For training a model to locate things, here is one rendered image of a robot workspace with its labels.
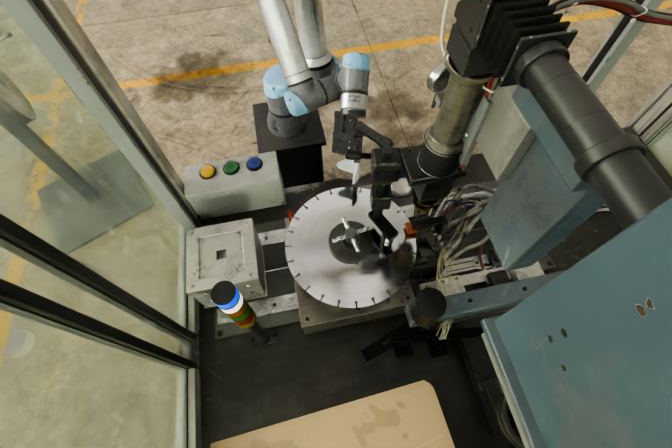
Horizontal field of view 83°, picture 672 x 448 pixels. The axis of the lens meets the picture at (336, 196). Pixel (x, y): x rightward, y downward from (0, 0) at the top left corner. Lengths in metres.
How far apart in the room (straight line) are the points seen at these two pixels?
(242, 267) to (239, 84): 1.94
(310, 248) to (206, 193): 0.38
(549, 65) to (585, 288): 0.21
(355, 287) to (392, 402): 0.32
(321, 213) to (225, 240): 0.27
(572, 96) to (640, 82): 2.97
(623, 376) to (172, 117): 2.61
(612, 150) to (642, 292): 0.11
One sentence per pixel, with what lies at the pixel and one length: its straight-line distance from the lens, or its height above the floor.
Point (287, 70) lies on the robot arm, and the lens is 1.11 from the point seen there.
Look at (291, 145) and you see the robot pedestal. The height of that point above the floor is 0.75.
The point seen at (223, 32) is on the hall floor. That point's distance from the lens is 3.30.
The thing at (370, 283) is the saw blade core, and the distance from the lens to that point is 0.93.
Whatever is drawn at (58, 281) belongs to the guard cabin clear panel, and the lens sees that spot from 0.68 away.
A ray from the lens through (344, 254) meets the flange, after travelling 0.94.
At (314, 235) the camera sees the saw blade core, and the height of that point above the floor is 0.95.
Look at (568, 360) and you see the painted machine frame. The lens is 0.46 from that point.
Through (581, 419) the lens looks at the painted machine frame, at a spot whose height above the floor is 1.41.
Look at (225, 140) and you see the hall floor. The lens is 2.48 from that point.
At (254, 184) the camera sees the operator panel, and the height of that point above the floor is 0.89.
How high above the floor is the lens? 1.83
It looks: 59 degrees down
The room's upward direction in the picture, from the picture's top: 2 degrees counter-clockwise
